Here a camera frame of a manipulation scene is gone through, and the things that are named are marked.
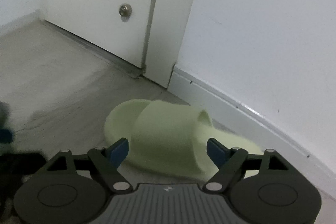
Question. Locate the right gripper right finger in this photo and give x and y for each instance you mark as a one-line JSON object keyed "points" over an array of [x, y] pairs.
{"points": [[229, 163]]}

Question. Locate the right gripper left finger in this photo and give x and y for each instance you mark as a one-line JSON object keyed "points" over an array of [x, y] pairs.
{"points": [[104, 163]]}

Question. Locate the metal door stopper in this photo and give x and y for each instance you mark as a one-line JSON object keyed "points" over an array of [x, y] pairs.
{"points": [[125, 11]]}

